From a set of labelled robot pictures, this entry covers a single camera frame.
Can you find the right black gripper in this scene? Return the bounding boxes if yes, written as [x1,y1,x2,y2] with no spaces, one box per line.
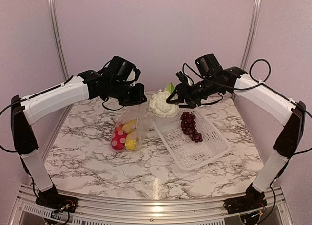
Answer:
[166,75,223,109]

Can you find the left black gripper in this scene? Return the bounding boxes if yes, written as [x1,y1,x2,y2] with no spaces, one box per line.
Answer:
[109,80,147,106]

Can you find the white toy cauliflower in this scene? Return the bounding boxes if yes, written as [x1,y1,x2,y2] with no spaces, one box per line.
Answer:
[149,82,179,118]

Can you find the dark red toy grapes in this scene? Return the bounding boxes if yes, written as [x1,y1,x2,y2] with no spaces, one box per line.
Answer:
[180,111,203,143]

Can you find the yellow toy fruit back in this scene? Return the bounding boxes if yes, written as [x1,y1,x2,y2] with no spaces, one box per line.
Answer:
[122,119,137,134]

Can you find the yellow toy fruit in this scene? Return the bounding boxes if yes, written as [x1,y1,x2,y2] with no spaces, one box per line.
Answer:
[125,133,137,151]
[122,119,137,134]

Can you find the clear zip top bag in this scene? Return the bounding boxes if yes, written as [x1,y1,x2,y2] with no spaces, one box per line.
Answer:
[110,102,153,151]

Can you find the yellow toy fruit front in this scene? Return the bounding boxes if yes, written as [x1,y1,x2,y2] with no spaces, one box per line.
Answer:
[125,133,137,151]

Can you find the red toy bell pepper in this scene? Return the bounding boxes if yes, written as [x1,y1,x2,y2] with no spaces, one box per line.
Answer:
[111,130,127,150]

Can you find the white plastic basket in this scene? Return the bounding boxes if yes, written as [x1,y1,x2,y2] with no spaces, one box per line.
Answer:
[153,109,230,171]

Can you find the orange toy pumpkin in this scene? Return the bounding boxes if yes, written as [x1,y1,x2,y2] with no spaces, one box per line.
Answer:
[115,124,123,131]

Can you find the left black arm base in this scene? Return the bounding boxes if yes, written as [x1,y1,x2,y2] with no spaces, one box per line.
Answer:
[33,184,78,213]

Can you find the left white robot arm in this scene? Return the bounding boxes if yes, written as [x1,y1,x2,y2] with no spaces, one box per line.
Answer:
[11,70,147,208]

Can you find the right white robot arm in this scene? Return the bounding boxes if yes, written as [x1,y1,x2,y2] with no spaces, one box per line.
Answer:
[166,66,305,209]

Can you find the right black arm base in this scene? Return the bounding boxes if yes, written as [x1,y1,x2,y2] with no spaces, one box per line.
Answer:
[223,184,267,214]

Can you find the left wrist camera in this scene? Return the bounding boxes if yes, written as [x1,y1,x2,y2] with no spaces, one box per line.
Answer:
[99,56,141,85]

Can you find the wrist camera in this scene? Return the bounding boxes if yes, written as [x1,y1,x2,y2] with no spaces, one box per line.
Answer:
[99,56,141,85]
[175,53,225,86]

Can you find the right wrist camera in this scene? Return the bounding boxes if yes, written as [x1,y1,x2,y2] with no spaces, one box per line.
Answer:
[175,53,225,86]

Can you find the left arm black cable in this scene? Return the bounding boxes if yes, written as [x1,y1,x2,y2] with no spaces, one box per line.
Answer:
[0,60,127,154]

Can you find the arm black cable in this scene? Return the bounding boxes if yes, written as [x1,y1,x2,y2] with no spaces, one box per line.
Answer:
[0,60,127,154]
[182,59,312,157]

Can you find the right aluminium frame post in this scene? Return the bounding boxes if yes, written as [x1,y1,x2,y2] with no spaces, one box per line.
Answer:
[240,0,262,69]

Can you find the aluminium frame post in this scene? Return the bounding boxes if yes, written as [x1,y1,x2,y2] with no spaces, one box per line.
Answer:
[47,0,70,80]
[240,0,262,69]

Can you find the front aluminium rail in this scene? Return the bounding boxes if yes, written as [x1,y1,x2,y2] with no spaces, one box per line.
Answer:
[8,185,293,225]

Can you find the left aluminium frame post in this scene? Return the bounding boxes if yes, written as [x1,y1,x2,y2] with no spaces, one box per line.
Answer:
[47,0,70,80]

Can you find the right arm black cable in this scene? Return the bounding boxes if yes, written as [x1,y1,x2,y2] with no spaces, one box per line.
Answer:
[182,59,312,157]

